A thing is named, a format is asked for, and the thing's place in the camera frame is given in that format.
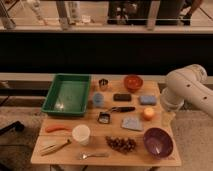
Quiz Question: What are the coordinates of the bunch of dark grapes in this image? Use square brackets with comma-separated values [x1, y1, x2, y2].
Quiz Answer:
[105, 136, 136, 154]

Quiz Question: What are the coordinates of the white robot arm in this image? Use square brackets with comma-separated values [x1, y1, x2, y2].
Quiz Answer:
[159, 64, 213, 127]

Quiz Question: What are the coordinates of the light blue cup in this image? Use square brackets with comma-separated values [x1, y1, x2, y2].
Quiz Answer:
[92, 93, 104, 107]

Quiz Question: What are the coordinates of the small metal cup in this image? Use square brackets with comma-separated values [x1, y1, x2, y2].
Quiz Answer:
[99, 78, 109, 91]

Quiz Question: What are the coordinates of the black rectangular block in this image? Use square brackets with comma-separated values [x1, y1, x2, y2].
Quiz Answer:
[113, 94, 132, 101]

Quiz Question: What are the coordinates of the orange fruit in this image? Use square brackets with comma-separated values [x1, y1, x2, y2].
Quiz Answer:
[142, 107, 155, 121]

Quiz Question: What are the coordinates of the red bowl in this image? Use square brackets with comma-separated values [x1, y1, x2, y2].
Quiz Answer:
[124, 75, 143, 93]

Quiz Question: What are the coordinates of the white paper cup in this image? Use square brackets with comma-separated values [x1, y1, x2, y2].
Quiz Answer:
[72, 124, 91, 145]

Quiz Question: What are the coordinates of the orange carrot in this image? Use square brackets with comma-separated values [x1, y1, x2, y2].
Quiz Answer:
[45, 125, 71, 133]

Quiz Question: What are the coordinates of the blue sponge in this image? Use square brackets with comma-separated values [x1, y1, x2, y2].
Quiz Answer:
[139, 95, 157, 105]

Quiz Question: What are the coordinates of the purple bowl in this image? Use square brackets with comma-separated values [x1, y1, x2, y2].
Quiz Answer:
[143, 127, 174, 159]

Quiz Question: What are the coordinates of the green plastic tray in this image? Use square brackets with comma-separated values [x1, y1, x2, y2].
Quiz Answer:
[42, 74, 91, 117]

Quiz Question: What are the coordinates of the grey blue towel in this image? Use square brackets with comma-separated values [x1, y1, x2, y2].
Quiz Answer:
[121, 117, 143, 131]

